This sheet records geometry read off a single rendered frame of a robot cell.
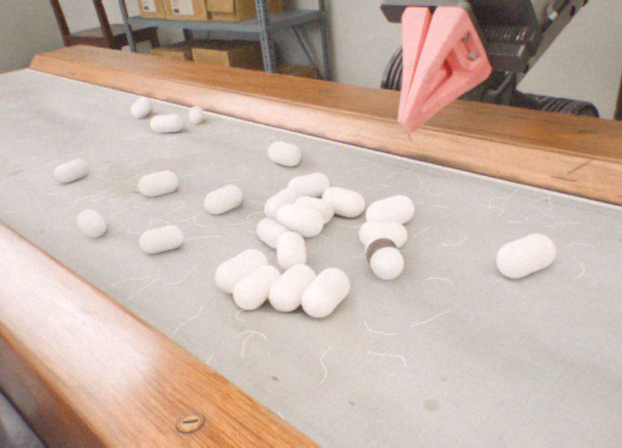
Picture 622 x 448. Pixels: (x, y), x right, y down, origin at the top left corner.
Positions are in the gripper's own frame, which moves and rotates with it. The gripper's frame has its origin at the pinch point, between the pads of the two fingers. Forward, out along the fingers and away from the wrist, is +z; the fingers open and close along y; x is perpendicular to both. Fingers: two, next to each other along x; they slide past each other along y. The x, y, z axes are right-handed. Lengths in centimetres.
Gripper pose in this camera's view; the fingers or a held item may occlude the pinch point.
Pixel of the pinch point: (410, 117)
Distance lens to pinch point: 41.3
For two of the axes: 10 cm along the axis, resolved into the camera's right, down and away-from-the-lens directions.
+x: 5.2, 4.1, 7.5
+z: -4.6, 8.7, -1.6
